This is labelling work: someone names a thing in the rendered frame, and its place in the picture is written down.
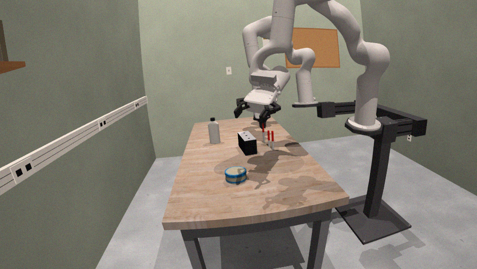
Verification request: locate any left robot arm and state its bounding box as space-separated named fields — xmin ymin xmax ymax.
xmin=249 ymin=0 xmax=390 ymax=131

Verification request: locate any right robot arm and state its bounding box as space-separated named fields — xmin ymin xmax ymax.
xmin=242 ymin=16 xmax=318 ymax=105

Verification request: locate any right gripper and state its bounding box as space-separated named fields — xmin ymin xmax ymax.
xmin=253 ymin=113 xmax=271 ymax=129

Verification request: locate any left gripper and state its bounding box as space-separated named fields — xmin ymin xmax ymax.
xmin=234 ymin=83 xmax=281 ymax=124

